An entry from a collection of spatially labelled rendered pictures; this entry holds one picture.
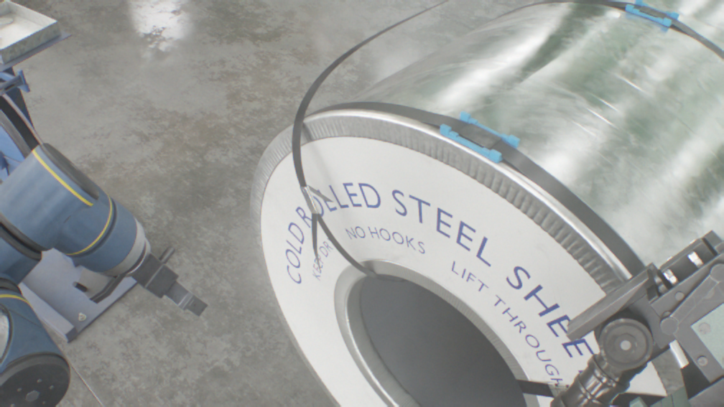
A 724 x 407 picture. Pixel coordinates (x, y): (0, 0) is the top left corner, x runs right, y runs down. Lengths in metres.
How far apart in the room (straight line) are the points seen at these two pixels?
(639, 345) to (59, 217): 0.71
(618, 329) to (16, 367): 0.66
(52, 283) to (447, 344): 1.66
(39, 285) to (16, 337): 1.97
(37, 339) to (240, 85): 2.94
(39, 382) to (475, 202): 0.65
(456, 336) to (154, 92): 2.46
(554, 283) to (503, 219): 0.12
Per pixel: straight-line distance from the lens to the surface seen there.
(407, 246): 1.12
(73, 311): 2.55
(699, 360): 0.70
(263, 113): 3.33
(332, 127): 1.10
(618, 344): 0.72
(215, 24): 4.28
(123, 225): 0.92
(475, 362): 1.68
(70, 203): 0.83
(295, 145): 1.18
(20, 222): 0.83
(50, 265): 2.75
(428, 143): 0.95
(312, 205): 1.18
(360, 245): 1.23
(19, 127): 2.03
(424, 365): 1.63
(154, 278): 0.98
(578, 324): 0.72
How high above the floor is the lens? 1.92
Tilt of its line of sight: 44 degrees down
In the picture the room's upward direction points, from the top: 2 degrees clockwise
